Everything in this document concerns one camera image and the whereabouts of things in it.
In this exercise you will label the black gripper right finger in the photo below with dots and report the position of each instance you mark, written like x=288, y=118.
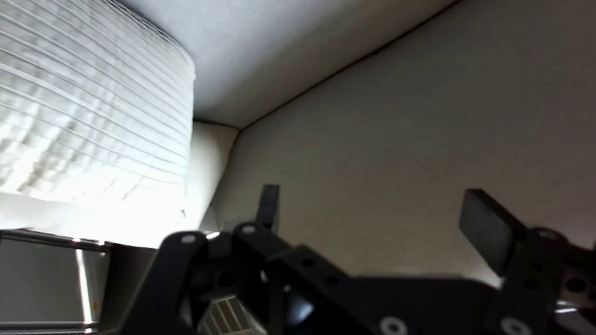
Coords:
x=515, y=267

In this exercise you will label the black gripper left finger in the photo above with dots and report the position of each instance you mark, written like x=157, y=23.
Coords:
x=248, y=286

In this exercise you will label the small cream pleated pillow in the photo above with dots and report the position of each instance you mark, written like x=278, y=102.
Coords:
x=94, y=124

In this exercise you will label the light grey fabric couch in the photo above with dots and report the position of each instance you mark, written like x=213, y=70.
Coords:
x=403, y=156

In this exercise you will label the dark grey filing cabinet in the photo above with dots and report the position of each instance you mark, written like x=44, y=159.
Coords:
x=44, y=280

